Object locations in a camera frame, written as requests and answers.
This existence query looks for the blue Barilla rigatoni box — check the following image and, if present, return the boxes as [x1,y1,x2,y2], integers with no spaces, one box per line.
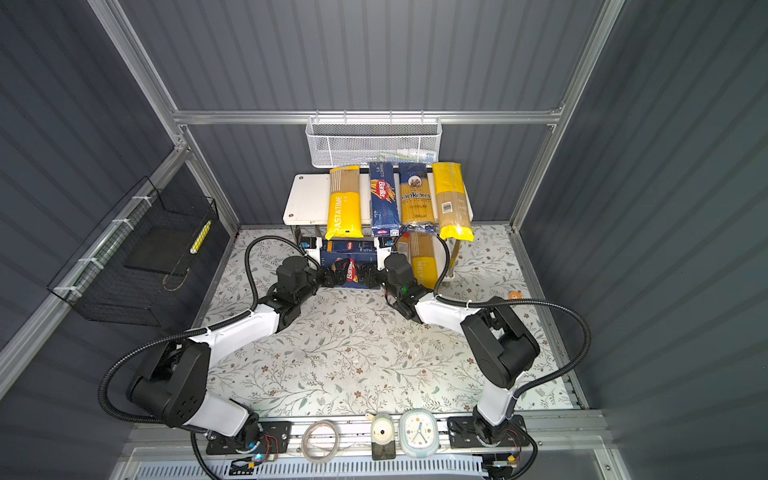
[320,240,377,289]

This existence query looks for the yellow Pastatime spaghetti bag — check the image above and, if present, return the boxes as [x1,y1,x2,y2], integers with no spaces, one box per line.
[408,232,438,289]
[325,166,363,240]

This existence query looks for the red-ended spaghetti bag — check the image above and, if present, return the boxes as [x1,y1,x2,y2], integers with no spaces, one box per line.
[396,233,411,259]

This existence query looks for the dark blue spaghetti bag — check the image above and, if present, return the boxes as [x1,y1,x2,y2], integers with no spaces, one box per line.
[398,163,437,234]

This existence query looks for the yellow spaghetti bag with barcode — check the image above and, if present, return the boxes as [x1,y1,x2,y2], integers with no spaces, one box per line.
[432,162,474,242]

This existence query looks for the blue Barilla spaghetti box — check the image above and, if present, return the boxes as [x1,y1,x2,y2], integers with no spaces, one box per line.
[369,162,400,237]

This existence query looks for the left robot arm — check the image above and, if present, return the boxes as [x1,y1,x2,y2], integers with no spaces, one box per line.
[97,236,347,443]

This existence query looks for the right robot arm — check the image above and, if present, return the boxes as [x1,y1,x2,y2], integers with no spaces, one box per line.
[372,237,592,446]

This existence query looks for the white two-tier shelf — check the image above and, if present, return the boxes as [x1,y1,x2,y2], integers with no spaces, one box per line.
[283,171,460,281]

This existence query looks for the yellow marker pen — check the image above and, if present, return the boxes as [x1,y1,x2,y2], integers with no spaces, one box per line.
[189,220,212,255]

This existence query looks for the pens in white basket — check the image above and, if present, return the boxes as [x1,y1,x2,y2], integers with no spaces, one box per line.
[377,148,438,164]

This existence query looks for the mint alarm clock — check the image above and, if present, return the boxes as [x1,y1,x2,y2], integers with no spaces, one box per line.
[398,409,439,458]

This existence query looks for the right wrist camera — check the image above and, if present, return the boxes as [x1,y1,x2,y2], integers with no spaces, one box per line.
[374,237,395,269]

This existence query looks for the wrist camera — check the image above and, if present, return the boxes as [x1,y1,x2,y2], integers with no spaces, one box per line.
[299,236,322,257]
[374,237,395,269]

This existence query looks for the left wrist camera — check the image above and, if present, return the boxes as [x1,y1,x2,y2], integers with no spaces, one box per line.
[299,236,322,257]

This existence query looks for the white wire mesh basket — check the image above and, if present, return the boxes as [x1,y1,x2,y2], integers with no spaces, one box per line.
[305,116,443,169]

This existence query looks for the black wire basket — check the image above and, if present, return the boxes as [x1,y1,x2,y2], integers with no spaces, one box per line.
[48,169,230,333]

